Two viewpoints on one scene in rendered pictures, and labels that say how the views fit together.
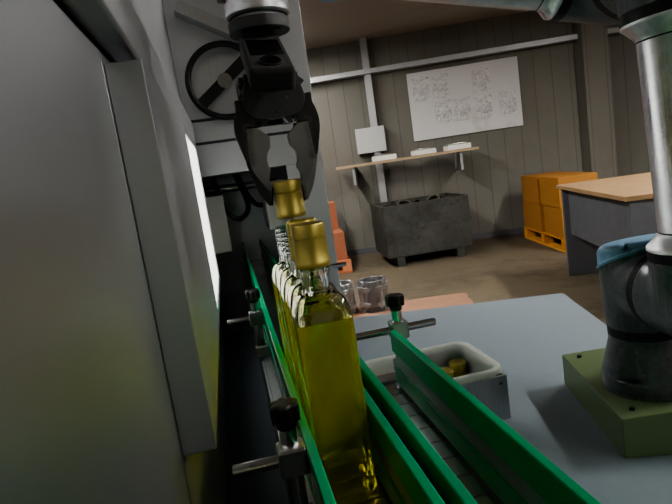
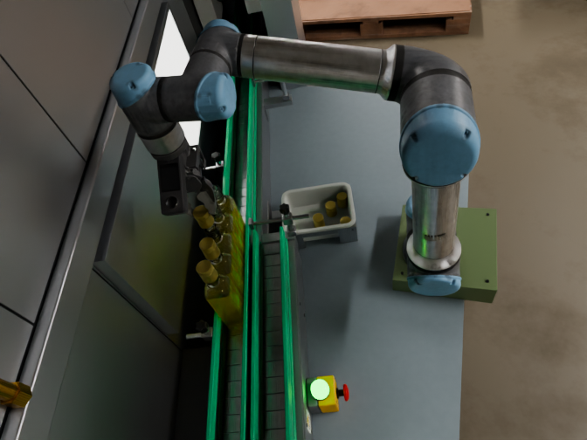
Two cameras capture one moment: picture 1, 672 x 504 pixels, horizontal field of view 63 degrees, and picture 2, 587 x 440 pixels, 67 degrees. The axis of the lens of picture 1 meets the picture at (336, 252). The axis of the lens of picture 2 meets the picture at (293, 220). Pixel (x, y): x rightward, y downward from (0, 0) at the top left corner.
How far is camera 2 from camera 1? 0.81 m
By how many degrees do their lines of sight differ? 47
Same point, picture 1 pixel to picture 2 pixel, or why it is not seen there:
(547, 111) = not seen: outside the picture
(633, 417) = (398, 280)
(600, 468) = (377, 293)
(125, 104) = (104, 271)
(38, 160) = (87, 403)
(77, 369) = (113, 422)
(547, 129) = not seen: outside the picture
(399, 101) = not seen: outside the picture
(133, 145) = (113, 279)
